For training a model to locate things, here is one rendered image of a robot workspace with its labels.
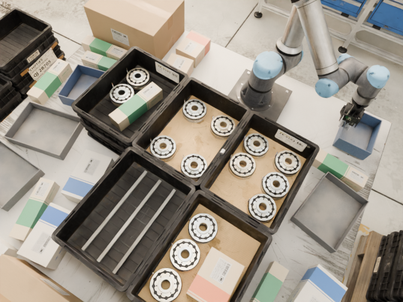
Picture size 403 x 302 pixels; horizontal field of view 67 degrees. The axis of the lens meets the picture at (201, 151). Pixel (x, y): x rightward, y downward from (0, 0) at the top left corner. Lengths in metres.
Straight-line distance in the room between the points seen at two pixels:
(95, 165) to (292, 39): 0.96
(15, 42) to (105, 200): 1.41
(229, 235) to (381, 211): 1.45
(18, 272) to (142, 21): 1.16
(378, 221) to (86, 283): 1.82
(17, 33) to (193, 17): 1.48
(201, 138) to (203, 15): 1.96
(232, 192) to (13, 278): 0.78
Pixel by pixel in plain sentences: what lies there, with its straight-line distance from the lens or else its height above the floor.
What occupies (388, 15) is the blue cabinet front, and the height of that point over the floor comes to 0.43.
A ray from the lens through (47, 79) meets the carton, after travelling 1.64.
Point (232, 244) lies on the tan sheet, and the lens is 1.12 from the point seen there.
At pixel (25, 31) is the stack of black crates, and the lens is 2.36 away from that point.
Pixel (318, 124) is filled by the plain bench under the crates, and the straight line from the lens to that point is 1.58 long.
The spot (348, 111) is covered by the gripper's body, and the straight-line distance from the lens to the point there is 1.41.
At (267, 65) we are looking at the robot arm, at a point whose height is 0.97.
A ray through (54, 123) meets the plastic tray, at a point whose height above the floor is 0.70.
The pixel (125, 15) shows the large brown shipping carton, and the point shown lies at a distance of 1.64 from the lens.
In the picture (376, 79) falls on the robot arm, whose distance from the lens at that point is 1.26.
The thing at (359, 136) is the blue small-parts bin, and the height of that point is 0.72.
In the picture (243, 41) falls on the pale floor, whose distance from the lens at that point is 2.87.
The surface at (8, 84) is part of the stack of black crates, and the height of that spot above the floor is 0.48.
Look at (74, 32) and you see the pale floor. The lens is 3.02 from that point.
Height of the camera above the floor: 1.92
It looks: 63 degrees down
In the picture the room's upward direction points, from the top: 6 degrees clockwise
